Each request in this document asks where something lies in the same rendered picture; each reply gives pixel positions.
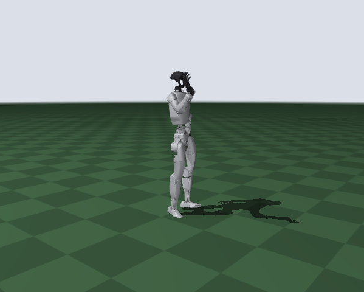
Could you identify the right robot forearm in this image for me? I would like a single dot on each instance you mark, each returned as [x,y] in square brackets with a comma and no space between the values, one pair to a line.
[184,103]

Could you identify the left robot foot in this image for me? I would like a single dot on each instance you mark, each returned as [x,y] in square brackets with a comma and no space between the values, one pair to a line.
[190,204]

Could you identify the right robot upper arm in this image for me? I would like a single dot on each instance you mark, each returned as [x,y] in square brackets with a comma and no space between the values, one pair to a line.
[172,99]

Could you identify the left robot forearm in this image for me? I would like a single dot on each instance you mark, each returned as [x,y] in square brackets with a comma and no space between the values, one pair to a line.
[188,127]

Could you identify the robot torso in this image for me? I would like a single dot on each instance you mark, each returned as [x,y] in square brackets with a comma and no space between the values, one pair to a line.
[179,119]

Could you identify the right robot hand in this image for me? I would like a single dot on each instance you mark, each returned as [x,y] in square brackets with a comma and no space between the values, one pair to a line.
[186,83]

